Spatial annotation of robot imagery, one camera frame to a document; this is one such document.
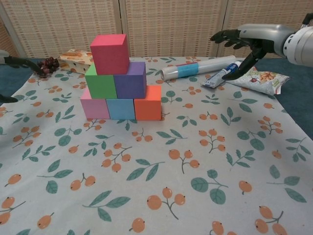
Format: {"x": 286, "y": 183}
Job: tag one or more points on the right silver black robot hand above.
{"x": 264, "y": 36}

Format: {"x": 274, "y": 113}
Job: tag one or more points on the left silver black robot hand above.
{"x": 19, "y": 62}

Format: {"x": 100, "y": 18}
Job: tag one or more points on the green foam cube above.
{"x": 100, "y": 84}

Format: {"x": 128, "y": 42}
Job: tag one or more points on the pink foam cube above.
{"x": 94, "y": 109}

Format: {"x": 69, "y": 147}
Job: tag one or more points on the magenta red foam cube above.
{"x": 110, "y": 56}

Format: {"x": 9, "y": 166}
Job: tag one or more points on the light blue foam cube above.
{"x": 121, "y": 109}

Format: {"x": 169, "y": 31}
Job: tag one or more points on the purple foam cube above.
{"x": 130, "y": 84}

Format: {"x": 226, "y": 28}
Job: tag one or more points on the orange foam cube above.
{"x": 148, "y": 106}

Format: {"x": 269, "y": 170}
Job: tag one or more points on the dark red grape bunch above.
{"x": 47, "y": 66}

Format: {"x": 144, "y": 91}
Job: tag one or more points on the white nut snack bag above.
{"x": 259, "y": 80}

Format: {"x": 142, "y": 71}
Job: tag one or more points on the orange biscuit box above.
{"x": 73, "y": 61}

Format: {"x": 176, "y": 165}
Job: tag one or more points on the blue white toothpaste tube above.
{"x": 220, "y": 76}

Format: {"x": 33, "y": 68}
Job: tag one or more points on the clear cling film roll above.
{"x": 210, "y": 66}

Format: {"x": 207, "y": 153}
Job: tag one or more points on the bamboo folding screen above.
{"x": 171, "y": 19}

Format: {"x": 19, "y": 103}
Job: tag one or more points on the floral print tablecloth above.
{"x": 220, "y": 171}

